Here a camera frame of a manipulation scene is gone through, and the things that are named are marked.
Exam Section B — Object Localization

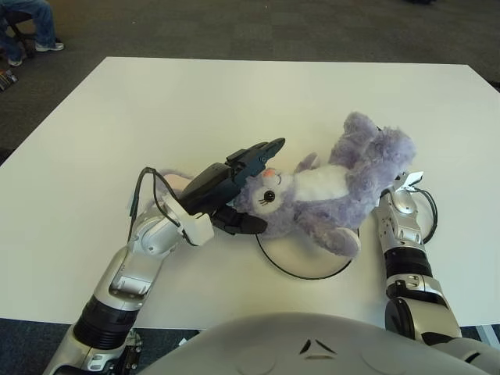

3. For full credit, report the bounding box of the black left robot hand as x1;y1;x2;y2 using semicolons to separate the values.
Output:
180;136;286;236

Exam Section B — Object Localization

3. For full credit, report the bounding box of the purple plush bunny doll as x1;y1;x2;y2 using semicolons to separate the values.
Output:
159;112;418;259

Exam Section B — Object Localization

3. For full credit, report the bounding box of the white plate with black rim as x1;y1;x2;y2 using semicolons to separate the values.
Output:
255;224;360;280

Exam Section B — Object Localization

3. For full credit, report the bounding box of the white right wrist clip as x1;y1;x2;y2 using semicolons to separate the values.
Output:
396;170;425;192

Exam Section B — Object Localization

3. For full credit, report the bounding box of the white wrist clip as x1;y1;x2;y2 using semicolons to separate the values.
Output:
396;170;425;192
180;216;215;247

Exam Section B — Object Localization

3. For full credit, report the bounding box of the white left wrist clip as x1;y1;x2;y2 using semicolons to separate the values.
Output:
180;216;215;247

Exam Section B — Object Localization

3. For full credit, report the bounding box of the grey robot torso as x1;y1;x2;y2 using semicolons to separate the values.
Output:
136;312;481;375

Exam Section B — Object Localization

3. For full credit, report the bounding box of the white table leg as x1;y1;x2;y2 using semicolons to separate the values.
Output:
474;323;500;352

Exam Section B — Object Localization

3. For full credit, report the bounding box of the striped object on floor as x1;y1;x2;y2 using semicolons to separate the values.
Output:
0;68;20;93

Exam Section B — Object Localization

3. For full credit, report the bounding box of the person in blue jeans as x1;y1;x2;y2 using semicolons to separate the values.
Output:
0;0;66;67

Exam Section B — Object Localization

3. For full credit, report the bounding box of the black chair under person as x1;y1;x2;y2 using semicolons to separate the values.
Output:
0;7;37;59

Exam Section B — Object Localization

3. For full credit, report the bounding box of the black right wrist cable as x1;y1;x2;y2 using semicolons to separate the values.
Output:
413;187;438;245

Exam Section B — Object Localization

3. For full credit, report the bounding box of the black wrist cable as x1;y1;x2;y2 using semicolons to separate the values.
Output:
413;187;438;245
128;166;192;235

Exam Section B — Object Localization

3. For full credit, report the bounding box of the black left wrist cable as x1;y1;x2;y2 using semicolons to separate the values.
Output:
128;166;192;235

